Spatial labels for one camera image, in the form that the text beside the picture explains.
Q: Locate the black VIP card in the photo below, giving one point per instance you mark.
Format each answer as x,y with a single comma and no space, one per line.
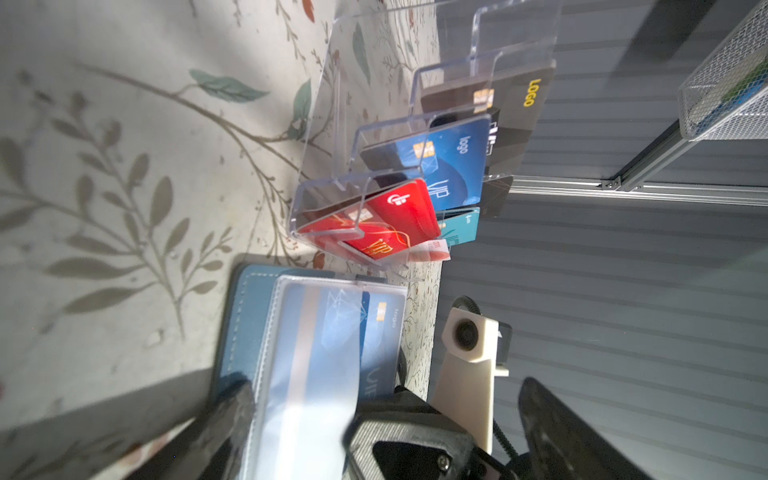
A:
513,98

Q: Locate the pink white circle card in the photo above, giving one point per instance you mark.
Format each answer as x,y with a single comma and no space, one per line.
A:
436,250

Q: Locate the teal VIP card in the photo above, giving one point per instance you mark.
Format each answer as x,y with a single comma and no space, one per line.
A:
459,226

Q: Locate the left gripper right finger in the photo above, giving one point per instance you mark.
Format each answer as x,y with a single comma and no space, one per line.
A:
562,445

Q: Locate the black plain card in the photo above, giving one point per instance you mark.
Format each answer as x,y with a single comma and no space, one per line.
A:
494,196

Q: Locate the white wire mesh basket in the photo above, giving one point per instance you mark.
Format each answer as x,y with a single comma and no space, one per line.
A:
725,98

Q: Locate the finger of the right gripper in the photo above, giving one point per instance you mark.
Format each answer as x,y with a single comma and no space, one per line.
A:
401,436

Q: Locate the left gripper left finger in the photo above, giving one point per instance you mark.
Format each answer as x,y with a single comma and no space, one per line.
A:
212,446

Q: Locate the blue VIP card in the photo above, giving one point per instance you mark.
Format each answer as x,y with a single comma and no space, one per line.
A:
450,158

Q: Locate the red VIP card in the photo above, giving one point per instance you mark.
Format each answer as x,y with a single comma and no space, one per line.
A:
376,226

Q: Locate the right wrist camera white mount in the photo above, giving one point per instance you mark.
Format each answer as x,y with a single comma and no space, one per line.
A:
476,353

